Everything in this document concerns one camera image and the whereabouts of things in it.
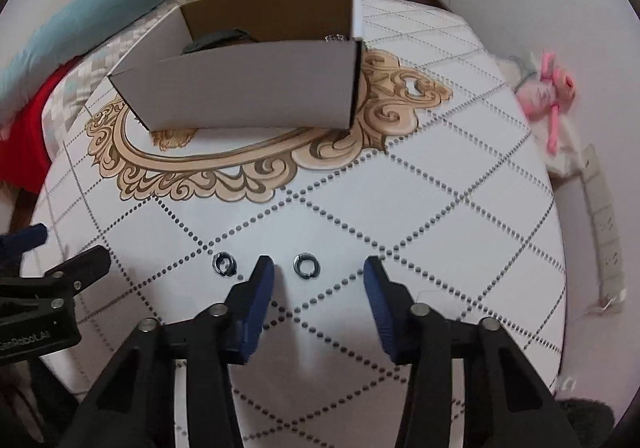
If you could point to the dark fleece clothing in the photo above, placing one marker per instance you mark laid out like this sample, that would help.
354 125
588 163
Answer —
585 423

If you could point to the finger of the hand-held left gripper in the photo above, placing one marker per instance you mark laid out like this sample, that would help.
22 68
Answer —
22 240
75 273

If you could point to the white wall socket strip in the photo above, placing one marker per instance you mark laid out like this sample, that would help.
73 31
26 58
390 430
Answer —
605 223

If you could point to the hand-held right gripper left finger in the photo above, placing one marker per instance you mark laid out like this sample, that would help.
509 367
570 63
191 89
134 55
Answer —
255 308

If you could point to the red blanket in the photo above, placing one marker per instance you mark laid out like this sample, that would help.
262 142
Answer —
25 137

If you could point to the black smart band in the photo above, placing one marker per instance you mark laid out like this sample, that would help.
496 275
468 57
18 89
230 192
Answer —
215 40

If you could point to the pink plush toy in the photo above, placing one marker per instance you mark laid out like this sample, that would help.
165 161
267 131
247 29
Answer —
542 92

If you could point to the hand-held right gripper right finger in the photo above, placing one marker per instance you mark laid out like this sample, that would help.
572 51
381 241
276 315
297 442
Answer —
385 313

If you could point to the diamond patterned tablecloth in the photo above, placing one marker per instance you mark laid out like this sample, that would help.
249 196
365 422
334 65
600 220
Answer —
450 177

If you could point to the cardboard box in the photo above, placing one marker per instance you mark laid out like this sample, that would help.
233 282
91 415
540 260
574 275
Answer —
250 87

